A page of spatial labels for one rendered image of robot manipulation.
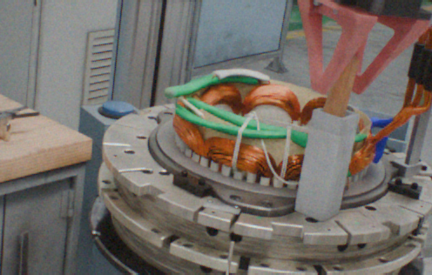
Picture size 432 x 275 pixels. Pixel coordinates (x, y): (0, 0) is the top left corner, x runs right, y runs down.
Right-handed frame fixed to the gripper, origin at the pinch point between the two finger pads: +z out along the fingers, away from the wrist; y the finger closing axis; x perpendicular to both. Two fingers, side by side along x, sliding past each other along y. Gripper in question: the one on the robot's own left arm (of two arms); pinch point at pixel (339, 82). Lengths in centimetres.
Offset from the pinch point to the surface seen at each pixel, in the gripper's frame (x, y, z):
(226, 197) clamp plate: 3.0, -5.6, 11.5
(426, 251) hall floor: 108, 218, 114
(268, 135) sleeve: 4.2, -1.5, 6.6
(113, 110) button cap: 38.0, 7.0, 19.4
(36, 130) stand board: 29.3, -8.5, 17.6
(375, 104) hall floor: 250, 352, 116
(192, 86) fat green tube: 15.4, -1.3, 6.8
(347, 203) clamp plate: -1.6, 4.3, 10.5
